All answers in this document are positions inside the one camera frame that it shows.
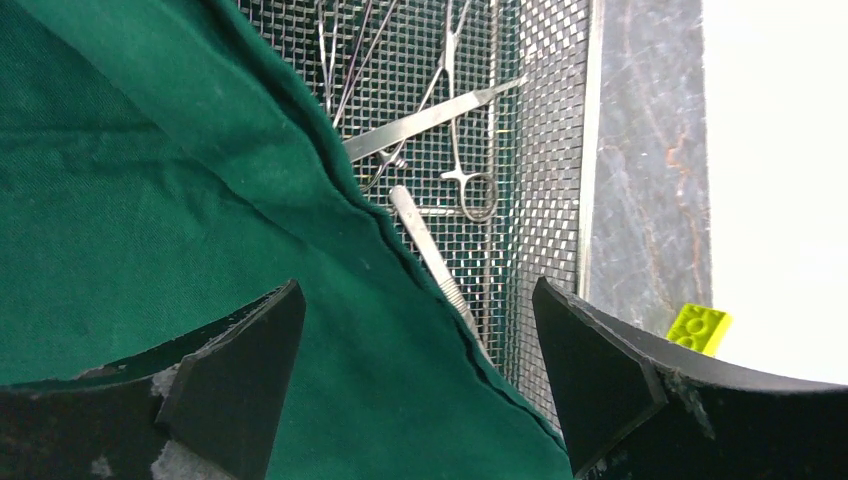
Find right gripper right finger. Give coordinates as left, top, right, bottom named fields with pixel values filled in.
left=532, top=278, right=847, bottom=479

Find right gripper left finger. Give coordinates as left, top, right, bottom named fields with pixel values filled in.
left=1, top=281, right=306, bottom=479

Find green surgical cloth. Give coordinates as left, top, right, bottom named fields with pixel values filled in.
left=1, top=1, right=570, bottom=479

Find yellow-green lego brick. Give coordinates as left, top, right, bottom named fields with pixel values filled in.
left=666, top=303, right=733, bottom=357

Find steel tweezers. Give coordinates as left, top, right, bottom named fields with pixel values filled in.
left=389, top=185, right=493, bottom=364

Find metal mesh instrument tray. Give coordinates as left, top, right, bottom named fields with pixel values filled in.
left=238, top=1, right=592, bottom=421

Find steel forceps with ring handles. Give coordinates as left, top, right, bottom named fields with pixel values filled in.
left=360, top=1, right=497, bottom=223

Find flat steel scalpel handle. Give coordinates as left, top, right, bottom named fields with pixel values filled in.
left=342, top=75, right=528, bottom=162

